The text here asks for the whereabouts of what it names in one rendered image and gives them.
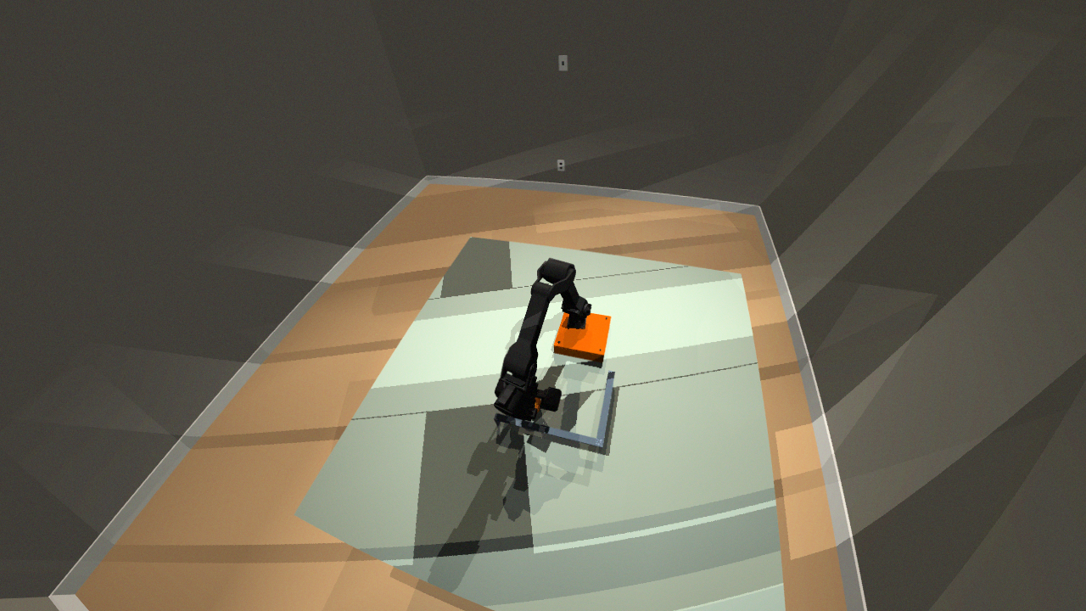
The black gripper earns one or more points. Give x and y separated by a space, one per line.
550 398

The clear grey l-shaped wall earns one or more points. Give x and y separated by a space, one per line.
550 437

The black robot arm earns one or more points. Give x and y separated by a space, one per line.
521 358

